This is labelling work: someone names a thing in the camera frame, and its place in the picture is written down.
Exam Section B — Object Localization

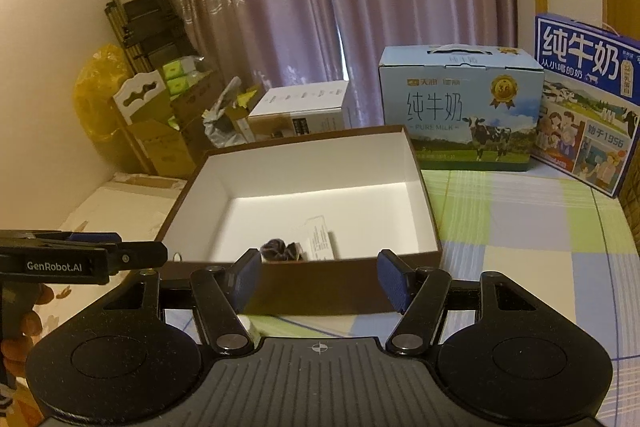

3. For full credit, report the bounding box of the white rectangular box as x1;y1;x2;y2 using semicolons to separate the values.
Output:
247;80;358;141

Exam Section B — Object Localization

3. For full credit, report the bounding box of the yellow plastic bag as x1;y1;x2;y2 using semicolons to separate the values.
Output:
72;43;144;172

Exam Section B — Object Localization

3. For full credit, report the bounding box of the brown open cardboard box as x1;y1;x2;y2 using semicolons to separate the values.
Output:
157;126;442;315

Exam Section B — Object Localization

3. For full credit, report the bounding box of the checked bed sheet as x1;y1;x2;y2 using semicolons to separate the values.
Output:
164;163;640;417

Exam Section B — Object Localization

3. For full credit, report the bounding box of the white printed packet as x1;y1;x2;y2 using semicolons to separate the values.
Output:
304;216;335;261

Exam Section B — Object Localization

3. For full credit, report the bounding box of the black folding cart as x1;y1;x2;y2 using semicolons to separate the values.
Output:
104;0;198;74

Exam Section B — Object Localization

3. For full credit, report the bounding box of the dark fabric scrunchie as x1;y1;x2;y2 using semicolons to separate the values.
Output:
259;239;303;262

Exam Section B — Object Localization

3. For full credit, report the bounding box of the dark blue milk carton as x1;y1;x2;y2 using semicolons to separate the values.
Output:
533;13;640;197

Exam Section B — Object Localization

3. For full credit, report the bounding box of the brown open cardboard carton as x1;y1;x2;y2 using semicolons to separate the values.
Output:
113;70;224;179

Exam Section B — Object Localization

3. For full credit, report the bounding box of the left human hand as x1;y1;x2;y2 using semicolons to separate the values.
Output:
1;281;54;377

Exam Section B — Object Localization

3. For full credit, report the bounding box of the flat white cardboard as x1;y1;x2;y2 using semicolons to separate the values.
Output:
60;173;186;241

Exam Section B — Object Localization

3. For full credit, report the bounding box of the crumpled silver wrapper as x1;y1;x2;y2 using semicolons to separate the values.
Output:
202;77;245;148

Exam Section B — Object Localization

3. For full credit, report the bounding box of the light blue milk carton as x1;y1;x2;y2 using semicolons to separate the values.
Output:
378;44;544;171

